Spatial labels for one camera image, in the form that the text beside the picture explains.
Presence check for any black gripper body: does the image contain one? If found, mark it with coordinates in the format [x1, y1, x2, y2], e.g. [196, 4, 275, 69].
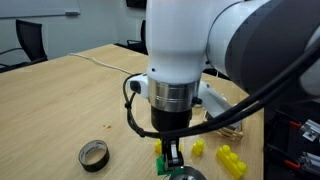
[150, 105, 193, 141]

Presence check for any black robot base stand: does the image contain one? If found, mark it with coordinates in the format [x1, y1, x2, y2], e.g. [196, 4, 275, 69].
[264, 99, 320, 180]

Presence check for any yellow three-stud toy block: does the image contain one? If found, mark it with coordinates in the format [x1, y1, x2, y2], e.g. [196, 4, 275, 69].
[153, 139, 184, 155]

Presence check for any small yellow toy block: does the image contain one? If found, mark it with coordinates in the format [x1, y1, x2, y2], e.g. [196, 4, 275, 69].
[191, 139, 206, 157]

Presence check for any large yellow toy block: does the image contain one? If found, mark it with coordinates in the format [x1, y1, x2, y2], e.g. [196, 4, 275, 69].
[215, 144, 249, 180]

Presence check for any wooden slat crate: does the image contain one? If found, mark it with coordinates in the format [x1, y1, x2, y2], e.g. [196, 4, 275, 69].
[203, 111, 245, 142]

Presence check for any black tape roll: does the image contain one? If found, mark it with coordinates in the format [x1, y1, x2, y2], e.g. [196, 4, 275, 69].
[78, 139, 111, 173]

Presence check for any black office chair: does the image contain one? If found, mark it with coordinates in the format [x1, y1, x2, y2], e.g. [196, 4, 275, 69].
[126, 19, 149, 56]
[0, 18, 49, 73]

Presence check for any grey whiteboard eraser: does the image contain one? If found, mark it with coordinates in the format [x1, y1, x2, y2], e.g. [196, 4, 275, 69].
[64, 10, 81, 17]

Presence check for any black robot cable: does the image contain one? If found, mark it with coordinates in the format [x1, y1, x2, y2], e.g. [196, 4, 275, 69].
[122, 39, 320, 139]

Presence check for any white power cable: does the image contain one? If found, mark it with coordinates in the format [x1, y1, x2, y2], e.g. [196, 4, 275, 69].
[68, 52, 136, 76]

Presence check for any orange clamp handle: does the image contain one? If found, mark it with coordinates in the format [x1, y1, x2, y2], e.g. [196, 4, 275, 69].
[289, 120, 303, 129]
[284, 159, 302, 170]

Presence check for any black wall screen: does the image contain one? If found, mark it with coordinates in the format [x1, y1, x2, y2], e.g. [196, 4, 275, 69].
[125, 0, 148, 10]

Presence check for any wall whiteboard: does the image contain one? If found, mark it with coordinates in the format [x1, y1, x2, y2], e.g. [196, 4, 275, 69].
[0, 0, 82, 19]

